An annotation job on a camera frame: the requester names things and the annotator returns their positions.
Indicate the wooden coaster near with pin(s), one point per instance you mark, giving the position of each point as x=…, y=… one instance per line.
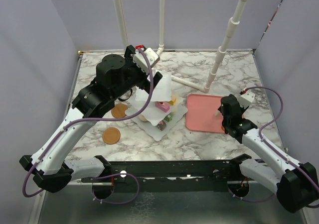
x=111, y=135

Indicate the three tier white stand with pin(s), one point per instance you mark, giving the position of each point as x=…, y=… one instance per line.
x=162, y=93

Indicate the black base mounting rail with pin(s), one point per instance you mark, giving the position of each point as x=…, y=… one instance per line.
x=170, y=176

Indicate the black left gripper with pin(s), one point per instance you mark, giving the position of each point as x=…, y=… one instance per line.
x=145, y=83

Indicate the left white pvc pole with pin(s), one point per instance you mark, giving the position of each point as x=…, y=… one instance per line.
x=121, y=21

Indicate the white round cake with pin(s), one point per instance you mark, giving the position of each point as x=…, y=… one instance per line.
x=142, y=118

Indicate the middle white pvc pole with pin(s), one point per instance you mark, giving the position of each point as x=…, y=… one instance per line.
x=161, y=27

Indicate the wooden coaster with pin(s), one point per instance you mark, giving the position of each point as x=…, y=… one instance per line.
x=118, y=111
x=111, y=135

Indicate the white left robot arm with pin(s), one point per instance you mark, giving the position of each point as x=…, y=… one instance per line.
x=115, y=76

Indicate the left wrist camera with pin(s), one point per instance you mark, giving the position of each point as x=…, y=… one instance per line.
x=144, y=55

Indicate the yellow sponge cake square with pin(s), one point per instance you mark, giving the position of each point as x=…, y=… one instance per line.
x=173, y=100

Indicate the green swiss roll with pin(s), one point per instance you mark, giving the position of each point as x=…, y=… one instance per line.
x=169, y=117

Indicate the pink cake slice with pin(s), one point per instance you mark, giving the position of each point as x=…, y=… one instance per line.
x=163, y=106

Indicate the wooden coaster far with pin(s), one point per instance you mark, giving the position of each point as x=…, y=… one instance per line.
x=118, y=111

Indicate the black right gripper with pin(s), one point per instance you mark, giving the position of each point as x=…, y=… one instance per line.
x=242, y=110

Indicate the pink serving tray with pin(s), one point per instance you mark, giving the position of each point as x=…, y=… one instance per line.
x=201, y=113

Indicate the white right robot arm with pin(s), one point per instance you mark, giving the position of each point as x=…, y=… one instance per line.
x=295, y=184

